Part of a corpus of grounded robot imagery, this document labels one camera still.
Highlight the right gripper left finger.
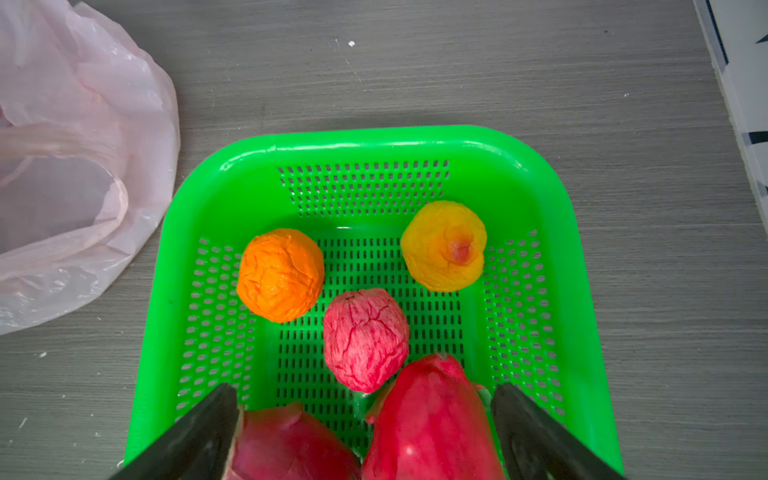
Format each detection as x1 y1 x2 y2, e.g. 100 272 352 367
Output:
111 383 240 480

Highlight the pink plastic bag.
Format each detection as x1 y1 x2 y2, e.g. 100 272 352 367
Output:
1 1 180 333

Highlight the yellow orange fruit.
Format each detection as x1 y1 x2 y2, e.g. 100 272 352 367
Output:
400 201 487 292

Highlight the green plastic perforated basket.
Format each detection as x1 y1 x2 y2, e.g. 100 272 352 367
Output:
125 126 623 469

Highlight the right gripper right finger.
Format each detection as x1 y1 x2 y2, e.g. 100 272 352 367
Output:
491 384 624 480

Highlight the pink dragon fruit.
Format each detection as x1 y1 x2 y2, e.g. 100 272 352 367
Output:
222 402 362 479

